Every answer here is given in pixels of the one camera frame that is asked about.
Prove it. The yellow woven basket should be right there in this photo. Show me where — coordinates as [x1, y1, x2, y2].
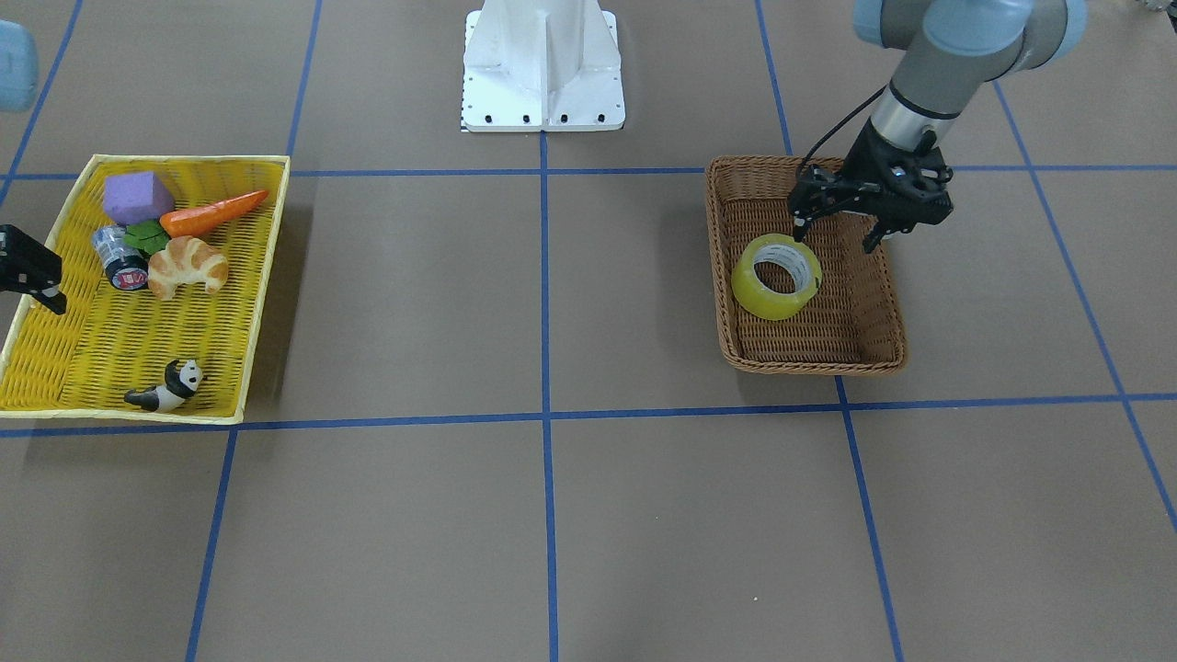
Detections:
[1, 154, 291, 425]

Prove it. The white central pedestal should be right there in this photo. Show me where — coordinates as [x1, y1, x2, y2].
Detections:
[460, 1, 626, 133]

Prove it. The yellow clear tape roll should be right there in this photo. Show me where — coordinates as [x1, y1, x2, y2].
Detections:
[730, 234, 823, 320]

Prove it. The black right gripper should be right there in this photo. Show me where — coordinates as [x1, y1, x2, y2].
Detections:
[1, 223, 68, 315]

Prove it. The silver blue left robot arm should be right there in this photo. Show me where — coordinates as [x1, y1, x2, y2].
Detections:
[787, 1, 1088, 253]

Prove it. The dark blue labelled can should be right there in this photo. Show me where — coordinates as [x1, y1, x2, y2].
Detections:
[91, 223, 149, 291]

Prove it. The orange toy carrot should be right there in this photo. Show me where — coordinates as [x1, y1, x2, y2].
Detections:
[159, 188, 270, 238]

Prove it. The purple foam block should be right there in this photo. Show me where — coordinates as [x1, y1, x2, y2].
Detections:
[102, 171, 177, 226]

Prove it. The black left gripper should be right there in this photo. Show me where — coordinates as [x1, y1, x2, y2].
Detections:
[789, 121, 955, 254]

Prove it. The toy panda figure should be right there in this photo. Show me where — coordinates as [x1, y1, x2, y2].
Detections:
[124, 360, 202, 413]

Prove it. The brown wicker basket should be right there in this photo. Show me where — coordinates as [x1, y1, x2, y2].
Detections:
[703, 155, 907, 376]

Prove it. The toy croissant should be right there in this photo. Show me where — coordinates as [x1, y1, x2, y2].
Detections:
[147, 237, 230, 302]

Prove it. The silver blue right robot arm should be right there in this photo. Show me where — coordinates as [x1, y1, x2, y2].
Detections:
[1, 20, 68, 315]

